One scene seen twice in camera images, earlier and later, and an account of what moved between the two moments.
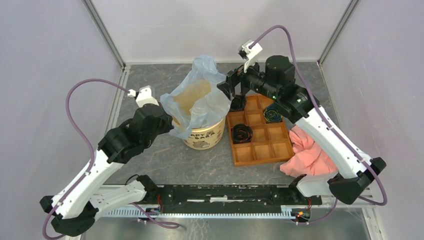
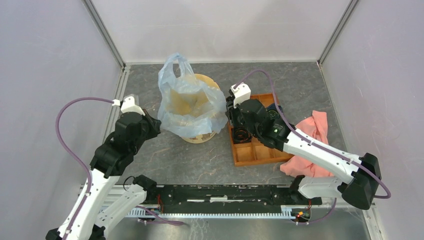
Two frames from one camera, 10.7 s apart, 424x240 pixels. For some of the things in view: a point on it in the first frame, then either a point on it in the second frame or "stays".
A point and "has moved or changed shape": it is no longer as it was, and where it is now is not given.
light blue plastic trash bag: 197,101 has moved or changed shape
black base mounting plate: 231,199 stays
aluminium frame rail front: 130,195 stays
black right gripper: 235,76 → 234,112
